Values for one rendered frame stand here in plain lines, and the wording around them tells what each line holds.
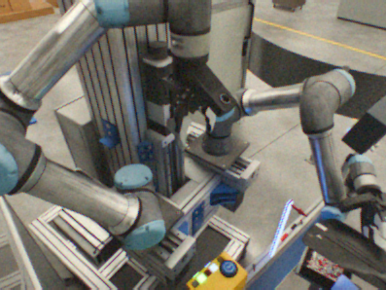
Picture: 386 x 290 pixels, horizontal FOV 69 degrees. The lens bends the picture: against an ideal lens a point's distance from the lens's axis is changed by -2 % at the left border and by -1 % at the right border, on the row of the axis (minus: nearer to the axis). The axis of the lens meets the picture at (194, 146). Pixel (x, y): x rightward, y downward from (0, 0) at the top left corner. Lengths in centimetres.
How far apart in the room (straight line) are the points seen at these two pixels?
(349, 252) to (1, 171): 84
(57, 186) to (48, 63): 25
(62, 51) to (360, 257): 87
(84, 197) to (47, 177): 9
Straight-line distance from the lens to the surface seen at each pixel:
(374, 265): 92
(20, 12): 765
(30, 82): 67
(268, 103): 116
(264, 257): 122
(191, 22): 51
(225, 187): 133
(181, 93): 58
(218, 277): 91
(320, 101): 93
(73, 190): 68
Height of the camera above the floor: 190
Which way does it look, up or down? 41 degrees down
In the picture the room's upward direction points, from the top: straight up
